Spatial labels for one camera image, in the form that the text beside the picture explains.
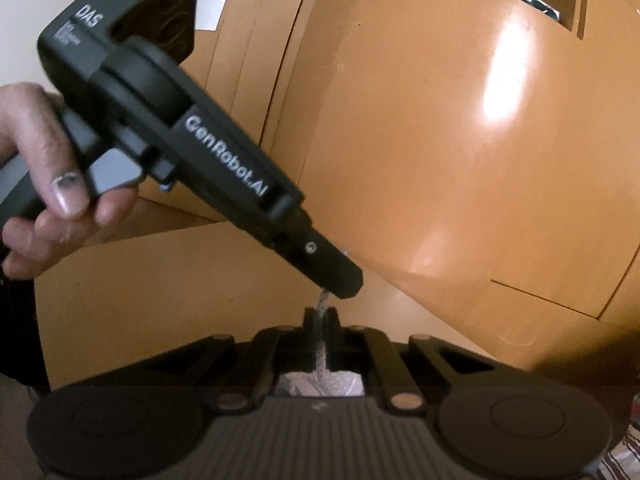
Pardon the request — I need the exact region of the person's left hand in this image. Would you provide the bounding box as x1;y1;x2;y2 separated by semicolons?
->
0;82;139;281

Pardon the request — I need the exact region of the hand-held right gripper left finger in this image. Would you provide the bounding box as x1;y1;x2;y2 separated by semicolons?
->
145;307;321;416

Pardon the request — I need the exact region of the striped blanket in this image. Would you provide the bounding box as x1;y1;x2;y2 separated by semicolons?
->
599;439;640;480

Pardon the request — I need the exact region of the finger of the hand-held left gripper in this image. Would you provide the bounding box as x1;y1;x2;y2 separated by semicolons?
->
271;206;363;302

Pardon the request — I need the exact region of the wooden door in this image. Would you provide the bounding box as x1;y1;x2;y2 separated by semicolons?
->
180;0;326;161

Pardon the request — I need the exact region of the white and blue sneaker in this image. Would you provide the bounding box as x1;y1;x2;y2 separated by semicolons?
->
277;370;363;399

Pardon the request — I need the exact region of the wooden wardrobe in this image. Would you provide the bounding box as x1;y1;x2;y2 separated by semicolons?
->
137;0;640;371

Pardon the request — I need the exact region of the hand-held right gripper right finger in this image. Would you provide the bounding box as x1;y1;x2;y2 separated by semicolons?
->
322;307;501;417

